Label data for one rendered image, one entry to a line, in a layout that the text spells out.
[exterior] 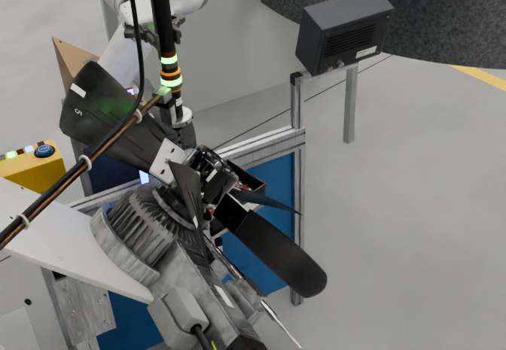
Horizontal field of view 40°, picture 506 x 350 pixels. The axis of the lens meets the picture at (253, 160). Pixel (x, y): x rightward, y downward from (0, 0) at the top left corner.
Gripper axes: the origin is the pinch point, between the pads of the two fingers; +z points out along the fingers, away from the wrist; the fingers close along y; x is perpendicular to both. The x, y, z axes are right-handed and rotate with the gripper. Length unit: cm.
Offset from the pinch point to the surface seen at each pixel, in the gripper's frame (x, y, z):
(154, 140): -20.7, 6.9, 4.4
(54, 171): -47, 24, -31
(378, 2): -27, -80, -32
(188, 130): -34.0, -7.3, -12.4
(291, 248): -38, -10, 32
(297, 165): -79, -52, -34
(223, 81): -136, -93, -179
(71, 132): -10.5, 23.8, 7.1
